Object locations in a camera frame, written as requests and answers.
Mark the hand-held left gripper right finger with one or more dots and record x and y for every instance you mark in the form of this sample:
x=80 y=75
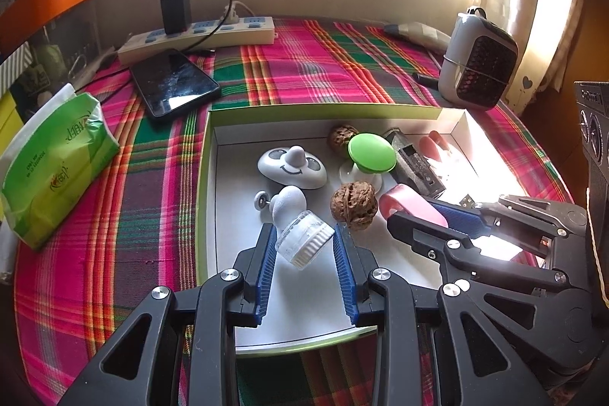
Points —
x=345 y=277

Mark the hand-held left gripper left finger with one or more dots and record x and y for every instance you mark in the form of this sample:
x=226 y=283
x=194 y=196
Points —
x=264 y=273

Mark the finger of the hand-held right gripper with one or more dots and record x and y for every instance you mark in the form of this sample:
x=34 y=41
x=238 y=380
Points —
x=418 y=230
x=461 y=218

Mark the small usb stick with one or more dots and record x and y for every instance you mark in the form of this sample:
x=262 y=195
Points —
x=467 y=200

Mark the pink plastic case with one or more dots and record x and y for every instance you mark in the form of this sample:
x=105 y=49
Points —
x=409 y=201

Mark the small white ribbed jar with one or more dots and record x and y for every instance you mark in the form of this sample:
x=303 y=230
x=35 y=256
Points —
x=304 y=239

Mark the black and silver gadget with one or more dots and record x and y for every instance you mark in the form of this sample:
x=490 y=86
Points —
x=418 y=168

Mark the brown walnut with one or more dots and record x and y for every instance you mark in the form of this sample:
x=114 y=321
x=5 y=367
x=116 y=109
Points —
x=341 y=137
x=354 y=204

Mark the green and white cardboard box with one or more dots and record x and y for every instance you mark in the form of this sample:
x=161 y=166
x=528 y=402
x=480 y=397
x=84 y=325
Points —
x=238 y=206

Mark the small white wheel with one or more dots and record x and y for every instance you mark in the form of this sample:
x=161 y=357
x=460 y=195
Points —
x=261 y=200

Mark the pink plastic clip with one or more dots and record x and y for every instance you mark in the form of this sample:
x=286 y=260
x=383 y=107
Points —
x=430 y=144

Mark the green mushroom-shaped knob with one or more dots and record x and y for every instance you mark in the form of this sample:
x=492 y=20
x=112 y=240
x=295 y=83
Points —
x=371 y=151

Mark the white panda face toy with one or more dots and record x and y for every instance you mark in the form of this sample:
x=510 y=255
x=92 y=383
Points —
x=276 y=170

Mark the small white desk heater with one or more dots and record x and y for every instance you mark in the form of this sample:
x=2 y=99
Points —
x=476 y=63

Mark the beige tube with dark tip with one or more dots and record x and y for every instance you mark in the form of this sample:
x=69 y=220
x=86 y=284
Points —
x=423 y=32

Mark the pink green plaid tablecloth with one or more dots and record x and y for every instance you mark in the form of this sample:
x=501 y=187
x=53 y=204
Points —
x=285 y=68

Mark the black smartphone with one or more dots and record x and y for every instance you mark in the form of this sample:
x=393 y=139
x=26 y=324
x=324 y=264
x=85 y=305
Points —
x=176 y=85

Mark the heart print curtain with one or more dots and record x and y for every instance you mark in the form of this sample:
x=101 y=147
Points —
x=533 y=6

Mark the green tissue pack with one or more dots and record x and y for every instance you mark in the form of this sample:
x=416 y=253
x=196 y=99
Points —
x=52 y=168

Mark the white power strip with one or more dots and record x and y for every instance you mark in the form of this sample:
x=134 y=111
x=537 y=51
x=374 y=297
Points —
x=247 y=30

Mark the white power plug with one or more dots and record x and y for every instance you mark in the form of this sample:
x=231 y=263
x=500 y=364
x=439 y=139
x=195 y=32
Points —
x=231 y=13

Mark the black charger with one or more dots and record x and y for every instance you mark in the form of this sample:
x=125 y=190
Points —
x=176 y=13

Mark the yellow-green cardboard box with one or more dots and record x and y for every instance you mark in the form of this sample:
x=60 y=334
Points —
x=7 y=116

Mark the striped gift box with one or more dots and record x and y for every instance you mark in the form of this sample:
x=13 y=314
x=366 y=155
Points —
x=12 y=68

